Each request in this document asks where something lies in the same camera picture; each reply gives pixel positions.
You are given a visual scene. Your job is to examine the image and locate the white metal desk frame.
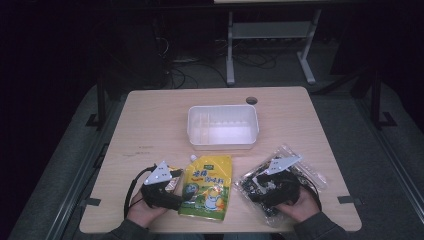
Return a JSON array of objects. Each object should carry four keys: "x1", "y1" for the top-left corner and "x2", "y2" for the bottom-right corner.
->
[{"x1": 225, "y1": 9, "x2": 323, "y2": 86}]

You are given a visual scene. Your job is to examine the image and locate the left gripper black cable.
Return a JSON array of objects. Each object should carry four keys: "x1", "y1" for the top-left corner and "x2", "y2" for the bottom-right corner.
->
[{"x1": 123, "y1": 163, "x2": 158, "y2": 219}]

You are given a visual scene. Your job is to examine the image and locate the white plastic bin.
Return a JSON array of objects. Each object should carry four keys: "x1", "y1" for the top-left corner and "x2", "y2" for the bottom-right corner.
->
[{"x1": 186, "y1": 104, "x2": 260, "y2": 151}]

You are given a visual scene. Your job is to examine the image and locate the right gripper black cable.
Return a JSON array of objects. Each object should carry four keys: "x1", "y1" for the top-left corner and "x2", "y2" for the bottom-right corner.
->
[{"x1": 308, "y1": 184, "x2": 324, "y2": 213}]

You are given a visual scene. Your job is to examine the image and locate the clear packet with dark contents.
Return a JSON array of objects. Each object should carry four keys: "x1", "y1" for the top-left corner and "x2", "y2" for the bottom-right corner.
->
[{"x1": 233, "y1": 143, "x2": 328, "y2": 228}]

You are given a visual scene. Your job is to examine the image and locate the black metal stand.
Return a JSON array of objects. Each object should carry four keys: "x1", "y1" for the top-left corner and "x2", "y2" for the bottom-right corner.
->
[
  {"x1": 368, "y1": 69, "x2": 398, "y2": 130},
  {"x1": 85, "y1": 76, "x2": 108, "y2": 131}
]

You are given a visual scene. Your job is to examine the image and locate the grey tape strip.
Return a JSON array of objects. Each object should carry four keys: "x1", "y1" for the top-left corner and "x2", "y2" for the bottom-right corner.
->
[
  {"x1": 337, "y1": 195, "x2": 363, "y2": 205},
  {"x1": 79, "y1": 197, "x2": 102, "y2": 208}
]

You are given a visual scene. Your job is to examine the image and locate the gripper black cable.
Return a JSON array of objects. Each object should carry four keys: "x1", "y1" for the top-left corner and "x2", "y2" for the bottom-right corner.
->
[
  {"x1": 123, "y1": 163, "x2": 158, "y2": 219},
  {"x1": 308, "y1": 184, "x2": 324, "y2": 213}
]

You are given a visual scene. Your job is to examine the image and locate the yellow spout pouch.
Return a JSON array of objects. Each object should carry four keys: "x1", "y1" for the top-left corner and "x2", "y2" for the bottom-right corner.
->
[{"x1": 178, "y1": 154, "x2": 233, "y2": 222}]

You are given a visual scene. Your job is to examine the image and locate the person's right hand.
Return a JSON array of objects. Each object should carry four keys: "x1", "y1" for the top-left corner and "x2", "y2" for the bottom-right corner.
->
[{"x1": 274, "y1": 184, "x2": 321, "y2": 224}]

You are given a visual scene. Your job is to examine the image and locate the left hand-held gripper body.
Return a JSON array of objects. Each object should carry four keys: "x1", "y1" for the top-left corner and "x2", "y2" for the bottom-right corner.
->
[{"x1": 139, "y1": 160, "x2": 184, "y2": 212}]

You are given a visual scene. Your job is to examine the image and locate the person's left hand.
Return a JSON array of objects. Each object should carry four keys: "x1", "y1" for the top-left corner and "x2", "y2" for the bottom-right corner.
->
[{"x1": 126, "y1": 189, "x2": 169, "y2": 229}]

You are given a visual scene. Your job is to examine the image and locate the tangle of black floor cables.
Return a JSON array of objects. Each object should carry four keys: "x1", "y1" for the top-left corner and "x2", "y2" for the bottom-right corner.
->
[{"x1": 156, "y1": 36, "x2": 281, "y2": 89}]

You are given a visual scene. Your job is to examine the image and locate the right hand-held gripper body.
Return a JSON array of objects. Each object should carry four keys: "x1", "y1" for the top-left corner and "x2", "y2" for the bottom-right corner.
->
[{"x1": 253, "y1": 155, "x2": 303, "y2": 208}]

